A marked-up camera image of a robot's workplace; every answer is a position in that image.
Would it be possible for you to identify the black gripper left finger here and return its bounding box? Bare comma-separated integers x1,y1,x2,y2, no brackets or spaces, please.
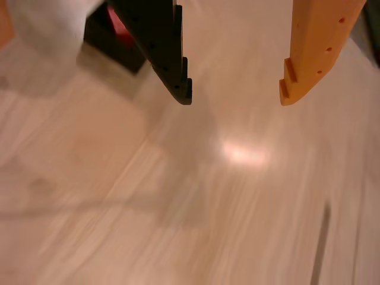
106,0,193,106

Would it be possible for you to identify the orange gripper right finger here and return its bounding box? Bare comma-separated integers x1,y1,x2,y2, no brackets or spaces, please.
278,0,367,107

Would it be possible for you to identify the black box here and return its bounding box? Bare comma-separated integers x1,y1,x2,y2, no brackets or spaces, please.
83,5,147,75

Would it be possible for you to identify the orange plastic object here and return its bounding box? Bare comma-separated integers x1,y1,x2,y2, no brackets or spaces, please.
0,0,15,50

